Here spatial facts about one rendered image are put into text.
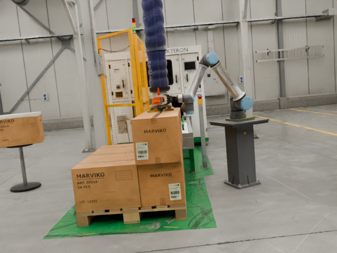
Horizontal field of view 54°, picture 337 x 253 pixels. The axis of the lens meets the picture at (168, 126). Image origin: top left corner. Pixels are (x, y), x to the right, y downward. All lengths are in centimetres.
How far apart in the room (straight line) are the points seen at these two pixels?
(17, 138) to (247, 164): 292
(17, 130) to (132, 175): 213
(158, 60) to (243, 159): 145
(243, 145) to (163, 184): 122
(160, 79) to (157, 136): 97
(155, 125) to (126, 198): 72
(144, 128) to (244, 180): 155
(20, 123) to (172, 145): 243
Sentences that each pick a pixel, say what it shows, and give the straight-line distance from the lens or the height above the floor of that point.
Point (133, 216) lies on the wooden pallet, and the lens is 309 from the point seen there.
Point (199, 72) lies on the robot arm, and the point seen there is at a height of 132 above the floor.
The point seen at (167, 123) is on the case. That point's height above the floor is 88.
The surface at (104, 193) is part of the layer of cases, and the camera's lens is 307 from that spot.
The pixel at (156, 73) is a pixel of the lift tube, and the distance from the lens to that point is 360.
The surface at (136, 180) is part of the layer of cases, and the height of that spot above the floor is 39.
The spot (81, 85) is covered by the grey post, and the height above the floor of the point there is 141.
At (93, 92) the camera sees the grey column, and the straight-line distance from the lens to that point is 498.
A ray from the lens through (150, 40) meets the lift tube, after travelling 363.
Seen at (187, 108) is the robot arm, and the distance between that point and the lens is 341.
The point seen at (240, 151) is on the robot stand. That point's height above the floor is 41.
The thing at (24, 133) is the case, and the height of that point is 76.
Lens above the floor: 117
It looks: 6 degrees down
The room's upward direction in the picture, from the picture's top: 5 degrees counter-clockwise
